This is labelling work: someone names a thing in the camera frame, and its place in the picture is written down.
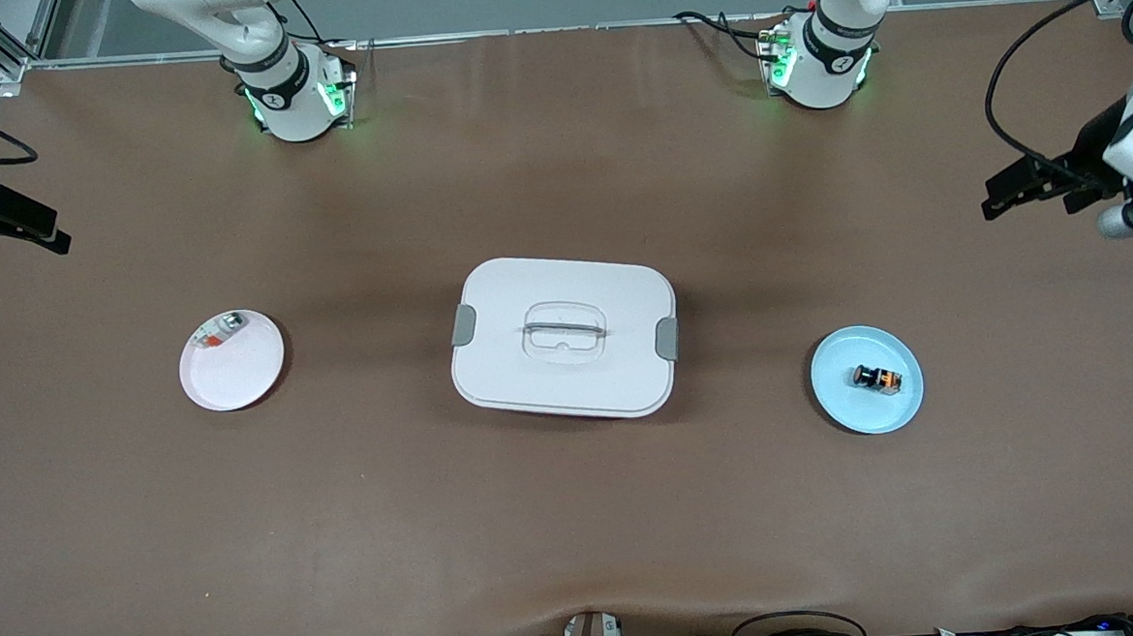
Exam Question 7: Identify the white lidded box grey latches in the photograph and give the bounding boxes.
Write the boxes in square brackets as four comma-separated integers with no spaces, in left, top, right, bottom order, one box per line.
[444,247,685,430]

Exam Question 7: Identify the black looped cable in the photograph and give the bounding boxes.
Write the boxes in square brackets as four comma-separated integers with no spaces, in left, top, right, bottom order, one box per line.
[727,607,872,636]

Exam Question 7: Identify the brown table mat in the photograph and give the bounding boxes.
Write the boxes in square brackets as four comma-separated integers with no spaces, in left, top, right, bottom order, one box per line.
[0,0,1133,636]

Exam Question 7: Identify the light blue round plate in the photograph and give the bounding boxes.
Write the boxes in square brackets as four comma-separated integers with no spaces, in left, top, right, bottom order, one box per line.
[808,321,928,439]

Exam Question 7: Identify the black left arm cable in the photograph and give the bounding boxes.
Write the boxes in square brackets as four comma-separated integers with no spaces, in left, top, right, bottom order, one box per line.
[979,0,1133,195]

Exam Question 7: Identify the black cables at arm base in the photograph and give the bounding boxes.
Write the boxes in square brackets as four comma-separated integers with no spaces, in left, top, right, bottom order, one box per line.
[283,0,359,57]
[672,5,779,69]

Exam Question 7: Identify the black orange push-button switch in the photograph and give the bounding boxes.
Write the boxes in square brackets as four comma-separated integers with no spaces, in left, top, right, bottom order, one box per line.
[850,361,905,397]

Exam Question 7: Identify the white green push-button switch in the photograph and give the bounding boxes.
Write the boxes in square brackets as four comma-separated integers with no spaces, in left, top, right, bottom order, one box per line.
[190,313,250,351]

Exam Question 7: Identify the pale pink round plate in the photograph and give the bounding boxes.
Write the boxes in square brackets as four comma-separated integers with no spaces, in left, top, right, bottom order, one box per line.
[175,307,289,414]

